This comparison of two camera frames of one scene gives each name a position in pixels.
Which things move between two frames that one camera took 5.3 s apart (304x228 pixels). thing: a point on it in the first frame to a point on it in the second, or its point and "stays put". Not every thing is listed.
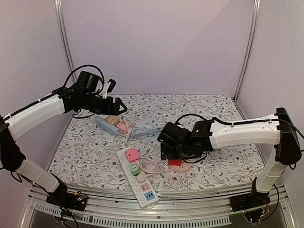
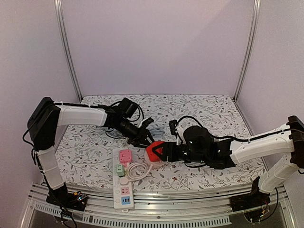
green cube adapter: x=134 y=169 to x=120 y=170
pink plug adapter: x=132 y=155 to x=125 y=156
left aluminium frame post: x=61 y=23 stays put
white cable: x=148 y=167 to x=133 y=178
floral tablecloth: x=87 y=153 stays put
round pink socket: x=185 y=167 to x=154 y=163
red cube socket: x=177 y=162 to x=153 y=156
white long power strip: x=145 y=194 to x=123 y=198
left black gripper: x=114 y=110 to x=141 y=137
